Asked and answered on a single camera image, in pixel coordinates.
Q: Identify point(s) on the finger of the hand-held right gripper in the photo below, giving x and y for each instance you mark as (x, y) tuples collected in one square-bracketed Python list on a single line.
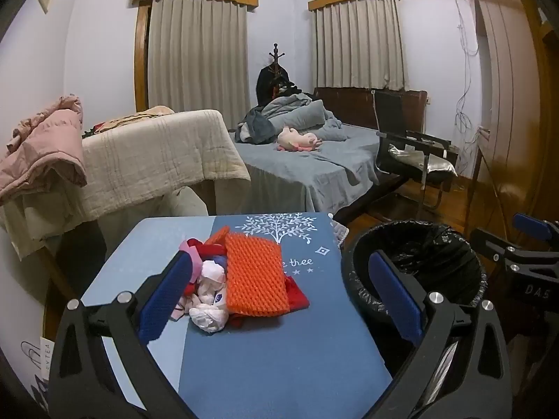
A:
[(530, 224), (491, 242)]

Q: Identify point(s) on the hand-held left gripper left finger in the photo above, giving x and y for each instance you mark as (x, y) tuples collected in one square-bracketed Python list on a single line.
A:
[(168, 297)]

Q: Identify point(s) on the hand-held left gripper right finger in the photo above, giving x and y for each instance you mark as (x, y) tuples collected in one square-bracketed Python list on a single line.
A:
[(395, 301)]

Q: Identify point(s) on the white tissue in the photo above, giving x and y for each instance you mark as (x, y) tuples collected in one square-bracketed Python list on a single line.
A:
[(209, 314), (213, 275)]

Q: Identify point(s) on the trash bin with black bag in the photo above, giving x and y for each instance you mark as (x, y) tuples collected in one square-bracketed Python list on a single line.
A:
[(436, 248)]

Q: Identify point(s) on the orange foam net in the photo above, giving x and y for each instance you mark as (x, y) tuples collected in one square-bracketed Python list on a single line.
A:
[(255, 275)]

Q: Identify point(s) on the pink sock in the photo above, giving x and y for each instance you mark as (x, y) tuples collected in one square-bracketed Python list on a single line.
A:
[(190, 255)]

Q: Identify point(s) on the blue plastic wrapper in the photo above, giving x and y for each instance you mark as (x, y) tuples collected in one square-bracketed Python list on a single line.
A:
[(220, 262)]

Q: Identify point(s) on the silver cushion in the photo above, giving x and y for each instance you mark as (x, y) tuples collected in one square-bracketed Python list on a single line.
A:
[(430, 166)]

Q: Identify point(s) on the blue tree print table cover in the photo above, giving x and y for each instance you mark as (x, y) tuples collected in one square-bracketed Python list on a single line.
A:
[(284, 358)]

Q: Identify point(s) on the white paper bag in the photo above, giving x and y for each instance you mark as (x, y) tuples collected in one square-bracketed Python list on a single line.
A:
[(41, 366)]

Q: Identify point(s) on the beige quilt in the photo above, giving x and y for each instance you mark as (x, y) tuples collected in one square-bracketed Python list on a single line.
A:
[(153, 152)]

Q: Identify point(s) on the bed with grey sheet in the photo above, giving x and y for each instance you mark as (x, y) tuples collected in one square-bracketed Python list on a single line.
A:
[(314, 166)]

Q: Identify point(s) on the white printed cloth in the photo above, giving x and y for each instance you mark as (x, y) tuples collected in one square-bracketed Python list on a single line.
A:
[(26, 227)]

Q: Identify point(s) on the black chair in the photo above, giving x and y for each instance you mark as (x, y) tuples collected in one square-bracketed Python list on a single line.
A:
[(393, 118)]

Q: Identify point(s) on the pile of folded clothes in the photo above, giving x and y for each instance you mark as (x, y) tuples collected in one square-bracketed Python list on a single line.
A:
[(131, 120)]

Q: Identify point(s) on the pink plush toy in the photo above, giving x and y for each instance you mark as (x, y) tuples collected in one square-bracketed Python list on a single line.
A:
[(299, 139)]

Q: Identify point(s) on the pink jacket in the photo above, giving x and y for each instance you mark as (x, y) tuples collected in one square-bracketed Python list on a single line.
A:
[(43, 148)]

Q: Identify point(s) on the grey duvet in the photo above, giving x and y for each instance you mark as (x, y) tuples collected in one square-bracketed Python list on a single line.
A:
[(301, 115)]

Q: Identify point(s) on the narrow beige curtain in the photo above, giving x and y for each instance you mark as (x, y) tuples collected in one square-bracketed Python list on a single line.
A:
[(358, 43)]

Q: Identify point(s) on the wide beige curtain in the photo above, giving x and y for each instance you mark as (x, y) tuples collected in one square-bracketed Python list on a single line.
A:
[(198, 56)]

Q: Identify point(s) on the wooden coat rack with clothes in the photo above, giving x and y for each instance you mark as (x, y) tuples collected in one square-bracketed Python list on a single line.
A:
[(273, 78)]

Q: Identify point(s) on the wooden window frame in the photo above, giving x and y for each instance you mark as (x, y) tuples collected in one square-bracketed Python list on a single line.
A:
[(140, 52)]

